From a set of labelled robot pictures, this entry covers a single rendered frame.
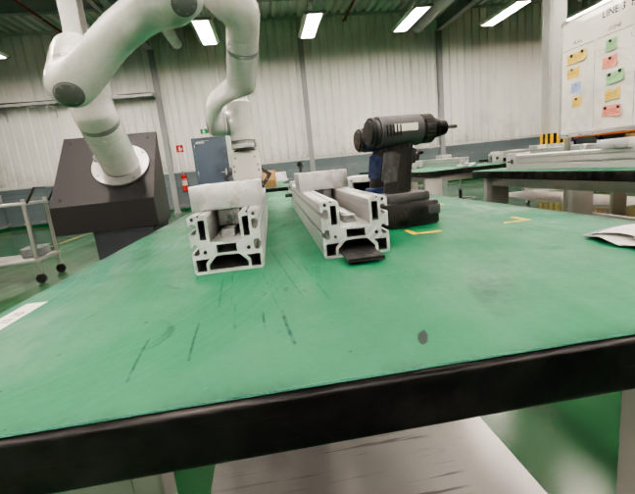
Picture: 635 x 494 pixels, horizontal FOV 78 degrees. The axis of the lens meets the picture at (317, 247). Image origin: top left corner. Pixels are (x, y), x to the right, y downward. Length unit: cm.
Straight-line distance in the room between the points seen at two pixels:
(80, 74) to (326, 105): 1156
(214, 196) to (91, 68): 67
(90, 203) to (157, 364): 118
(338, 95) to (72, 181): 1152
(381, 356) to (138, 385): 17
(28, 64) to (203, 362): 1393
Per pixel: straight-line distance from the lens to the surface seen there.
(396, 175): 80
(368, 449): 110
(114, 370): 35
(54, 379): 37
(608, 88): 411
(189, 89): 1271
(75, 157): 165
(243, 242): 58
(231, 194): 64
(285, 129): 1243
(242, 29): 120
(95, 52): 123
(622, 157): 218
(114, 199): 146
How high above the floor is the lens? 91
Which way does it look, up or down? 11 degrees down
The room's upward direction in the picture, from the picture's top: 6 degrees counter-clockwise
